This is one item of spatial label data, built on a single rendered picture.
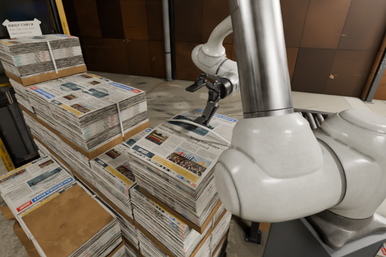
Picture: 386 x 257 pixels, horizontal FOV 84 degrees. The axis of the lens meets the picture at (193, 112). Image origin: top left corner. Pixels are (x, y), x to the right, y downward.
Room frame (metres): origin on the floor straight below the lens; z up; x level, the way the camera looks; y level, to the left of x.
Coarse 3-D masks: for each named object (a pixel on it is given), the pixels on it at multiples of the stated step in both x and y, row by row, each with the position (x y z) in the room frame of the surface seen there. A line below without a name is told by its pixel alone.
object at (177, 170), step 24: (144, 144) 0.59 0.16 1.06; (168, 144) 0.58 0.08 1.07; (192, 144) 0.57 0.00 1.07; (144, 168) 0.53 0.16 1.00; (168, 168) 0.47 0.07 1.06; (192, 168) 0.46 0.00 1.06; (168, 192) 0.47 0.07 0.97; (192, 192) 0.40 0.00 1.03; (216, 192) 0.48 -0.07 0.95; (192, 216) 0.42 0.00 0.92
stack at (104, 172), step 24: (48, 144) 1.11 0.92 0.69; (120, 144) 0.91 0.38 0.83; (72, 168) 0.93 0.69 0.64; (96, 168) 0.75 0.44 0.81; (120, 168) 0.73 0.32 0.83; (120, 192) 0.64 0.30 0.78; (120, 216) 0.68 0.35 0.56; (144, 216) 0.57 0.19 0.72; (168, 216) 0.49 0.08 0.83; (216, 216) 0.60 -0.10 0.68; (144, 240) 0.58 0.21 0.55; (168, 240) 0.48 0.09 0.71; (192, 240) 0.47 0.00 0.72; (216, 240) 0.62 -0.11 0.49
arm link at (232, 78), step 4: (228, 72) 0.84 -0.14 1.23; (220, 76) 0.81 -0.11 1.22; (224, 76) 0.80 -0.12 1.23; (228, 76) 0.80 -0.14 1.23; (232, 76) 0.81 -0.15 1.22; (236, 76) 0.82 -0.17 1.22; (228, 80) 0.79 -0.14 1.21; (232, 80) 0.79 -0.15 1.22; (236, 80) 0.80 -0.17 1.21; (232, 84) 0.78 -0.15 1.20; (236, 84) 0.80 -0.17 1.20; (232, 88) 0.78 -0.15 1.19; (236, 88) 0.80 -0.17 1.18; (232, 92) 0.78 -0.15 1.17
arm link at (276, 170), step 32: (256, 0) 0.45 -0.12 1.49; (256, 32) 0.43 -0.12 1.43; (256, 64) 0.40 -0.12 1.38; (256, 96) 0.38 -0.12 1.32; (288, 96) 0.38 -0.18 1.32; (256, 128) 0.33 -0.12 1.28; (288, 128) 0.32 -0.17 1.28; (224, 160) 0.32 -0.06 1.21; (256, 160) 0.30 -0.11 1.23; (288, 160) 0.29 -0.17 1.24; (320, 160) 0.30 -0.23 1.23; (224, 192) 0.29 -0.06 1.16; (256, 192) 0.26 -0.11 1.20; (288, 192) 0.26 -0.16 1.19; (320, 192) 0.27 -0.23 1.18
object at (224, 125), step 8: (184, 112) 0.80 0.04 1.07; (192, 112) 0.81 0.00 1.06; (200, 112) 0.82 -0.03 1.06; (192, 120) 0.72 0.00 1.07; (216, 120) 0.74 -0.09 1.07; (224, 120) 0.74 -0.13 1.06; (232, 120) 0.75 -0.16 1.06; (216, 128) 0.66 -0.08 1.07; (224, 128) 0.67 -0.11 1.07; (232, 128) 0.67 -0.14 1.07
